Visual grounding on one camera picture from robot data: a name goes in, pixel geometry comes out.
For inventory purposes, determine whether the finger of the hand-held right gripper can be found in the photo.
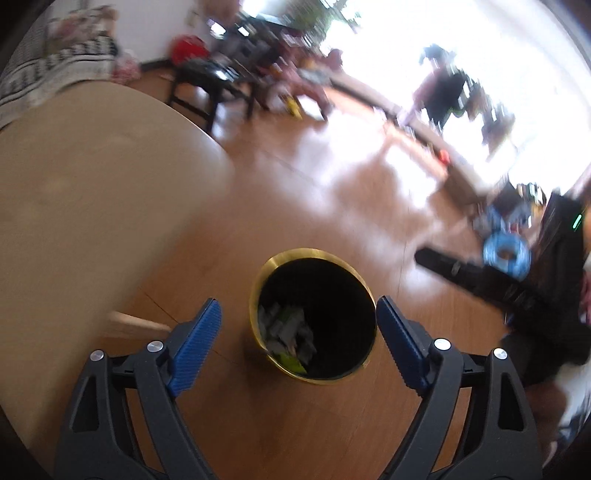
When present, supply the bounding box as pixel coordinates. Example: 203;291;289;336
414;247;522;305

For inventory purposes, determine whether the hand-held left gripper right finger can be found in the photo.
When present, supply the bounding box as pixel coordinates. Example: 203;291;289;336
376;295;543;480

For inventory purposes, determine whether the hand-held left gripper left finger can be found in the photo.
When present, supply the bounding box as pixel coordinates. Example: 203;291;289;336
54;298;222;480

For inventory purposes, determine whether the black gold-rimmed trash can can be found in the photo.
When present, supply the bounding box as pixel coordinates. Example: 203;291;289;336
249;248;377;383

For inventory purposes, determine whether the blue round roll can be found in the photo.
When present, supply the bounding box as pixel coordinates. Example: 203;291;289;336
482;231;532;280

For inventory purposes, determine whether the black chair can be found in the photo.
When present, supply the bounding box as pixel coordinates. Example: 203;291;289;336
170;60;259;132

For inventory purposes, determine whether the red bag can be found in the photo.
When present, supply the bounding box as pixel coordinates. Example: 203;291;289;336
170;37;208;63

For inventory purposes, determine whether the black white striped blanket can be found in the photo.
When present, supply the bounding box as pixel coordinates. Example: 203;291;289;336
0;21;122;127

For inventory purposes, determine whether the printed pink cushion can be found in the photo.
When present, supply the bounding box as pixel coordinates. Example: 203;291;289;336
46;7;116;38

